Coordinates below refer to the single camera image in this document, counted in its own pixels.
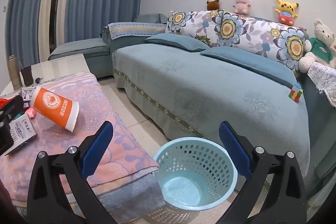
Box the white cigarette box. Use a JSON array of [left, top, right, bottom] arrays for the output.
[[4, 114, 37, 156]]

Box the orange paper cup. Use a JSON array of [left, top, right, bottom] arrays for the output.
[[31, 87, 79, 132]]

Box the red plastic bag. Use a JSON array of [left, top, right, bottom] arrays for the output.
[[0, 98, 10, 109]]

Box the pink plastic bag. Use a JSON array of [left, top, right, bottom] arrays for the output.
[[25, 107, 37, 119]]

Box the light blue perforated trash basket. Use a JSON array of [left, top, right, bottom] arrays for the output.
[[153, 137, 238, 211]]

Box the black car key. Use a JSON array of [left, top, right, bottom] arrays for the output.
[[35, 77, 42, 84]]

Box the dark brown cup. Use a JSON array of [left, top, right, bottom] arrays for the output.
[[21, 66, 34, 86]]

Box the tan thermos bottle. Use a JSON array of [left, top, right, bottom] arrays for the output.
[[7, 55, 22, 90]]

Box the pink floral table cloth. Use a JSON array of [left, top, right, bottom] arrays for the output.
[[1, 73, 165, 223]]

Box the colourful rubiks cube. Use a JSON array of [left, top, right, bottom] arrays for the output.
[[288, 83, 303, 103]]

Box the white lace armrest cloth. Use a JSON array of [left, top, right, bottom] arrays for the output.
[[307, 62, 336, 108]]

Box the teal pillow right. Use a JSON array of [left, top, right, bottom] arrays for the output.
[[200, 47, 297, 88]]

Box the teal pillow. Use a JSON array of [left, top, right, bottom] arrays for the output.
[[145, 34, 210, 52], [200, 47, 297, 88]]

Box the teal fabric sofa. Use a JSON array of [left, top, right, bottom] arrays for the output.
[[50, 22, 335, 197]]

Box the white teddy bear green shirt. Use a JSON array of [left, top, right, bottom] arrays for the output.
[[298, 19, 335, 73]]

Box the teal pillow left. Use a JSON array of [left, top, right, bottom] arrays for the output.
[[145, 34, 210, 52]]

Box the yellow pikachu plush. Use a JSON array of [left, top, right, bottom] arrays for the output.
[[275, 0, 299, 26]]

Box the floral back cushion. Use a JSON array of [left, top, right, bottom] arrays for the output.
[[165, 9, 305, 74]]

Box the pink pig plush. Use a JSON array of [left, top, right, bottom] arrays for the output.
[[233, 0, 251, 15]]

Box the brown monkey plush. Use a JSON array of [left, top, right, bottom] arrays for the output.
[[207, 0, 220, 11]]

